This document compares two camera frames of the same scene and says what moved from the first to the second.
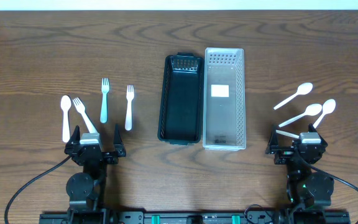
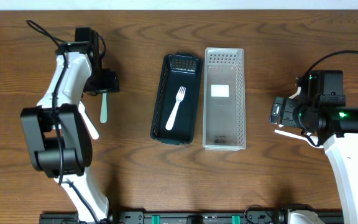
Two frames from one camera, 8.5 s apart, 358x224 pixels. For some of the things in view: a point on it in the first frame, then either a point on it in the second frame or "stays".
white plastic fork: (130, 94) to (179, 97)
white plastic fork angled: (81, 108) stays
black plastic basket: (180, 112) stays
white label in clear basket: (220, 91) stays
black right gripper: (286, 155) to (289, 118)
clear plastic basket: (224, 100) stays
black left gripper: (95, 152) to (105, 83)
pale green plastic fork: (105, 87) stays
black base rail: (192, 217) stays
